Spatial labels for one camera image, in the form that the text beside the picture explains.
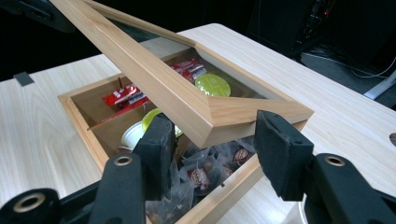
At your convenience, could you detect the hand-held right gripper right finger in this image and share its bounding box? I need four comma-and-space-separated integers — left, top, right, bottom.
253, 109, 315, 202

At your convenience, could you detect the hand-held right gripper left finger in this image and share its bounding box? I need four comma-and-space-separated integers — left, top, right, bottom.
133, 113, 177, 202

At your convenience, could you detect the white floor cable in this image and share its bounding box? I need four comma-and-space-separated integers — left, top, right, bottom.
301, 50, 396, 79

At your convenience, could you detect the large black cabinet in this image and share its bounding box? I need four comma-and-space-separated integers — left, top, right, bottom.
247, 0, 316, 59

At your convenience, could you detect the pile of red sachets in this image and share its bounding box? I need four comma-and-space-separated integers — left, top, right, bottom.
102, 58, 208, 110

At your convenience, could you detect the wooden box with glass lid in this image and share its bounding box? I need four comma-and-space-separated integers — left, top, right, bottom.
49, 0, 316, 224

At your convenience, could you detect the white desk frame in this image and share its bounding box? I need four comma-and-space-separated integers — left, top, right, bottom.
362, 69, 396, 101

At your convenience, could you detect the green round capsule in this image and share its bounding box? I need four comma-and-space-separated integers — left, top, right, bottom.
194, 73, 233, 98

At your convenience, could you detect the pile of clear tea bags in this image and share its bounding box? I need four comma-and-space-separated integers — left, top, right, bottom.
145, 135, 260, 224

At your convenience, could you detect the grey table edge clip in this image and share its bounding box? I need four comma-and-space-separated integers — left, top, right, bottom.
12, 71, 35, 88

